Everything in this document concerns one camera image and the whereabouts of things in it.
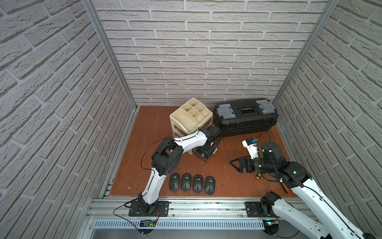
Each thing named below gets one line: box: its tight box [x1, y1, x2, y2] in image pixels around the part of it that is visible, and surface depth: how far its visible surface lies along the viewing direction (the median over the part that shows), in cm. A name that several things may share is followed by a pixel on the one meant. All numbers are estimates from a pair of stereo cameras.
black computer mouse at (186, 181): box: [180, 172, 192, 192], surface depth 83 cm
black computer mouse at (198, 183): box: [192, 174, 204, 194], surface depth 82 cm
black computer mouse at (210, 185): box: [204, 175, 216, 195], surface depth 82 cm
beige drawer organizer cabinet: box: [169, 97, 214, 155], surface depth 83 cm
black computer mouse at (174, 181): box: [169, 172, 181, 191], surface depth 83 cm
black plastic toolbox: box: [212, 98, 279, 137], surface depth 96 cm
